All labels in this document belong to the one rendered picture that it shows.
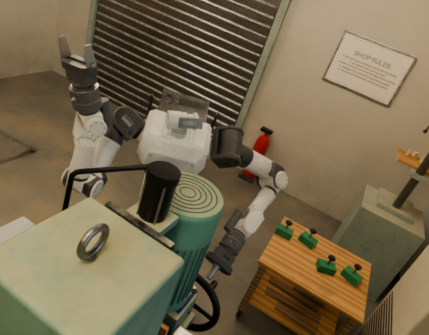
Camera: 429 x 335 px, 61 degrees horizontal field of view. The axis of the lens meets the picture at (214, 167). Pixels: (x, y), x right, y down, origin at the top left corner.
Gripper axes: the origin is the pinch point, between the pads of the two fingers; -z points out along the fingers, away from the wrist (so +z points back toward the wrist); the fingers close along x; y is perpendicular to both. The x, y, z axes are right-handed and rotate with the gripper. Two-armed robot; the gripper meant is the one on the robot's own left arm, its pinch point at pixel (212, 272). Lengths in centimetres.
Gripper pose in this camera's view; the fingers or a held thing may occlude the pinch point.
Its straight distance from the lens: 147.6
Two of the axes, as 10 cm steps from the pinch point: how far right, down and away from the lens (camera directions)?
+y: 3.8, -2.9, -8.8
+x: -7.4, -6.6, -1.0
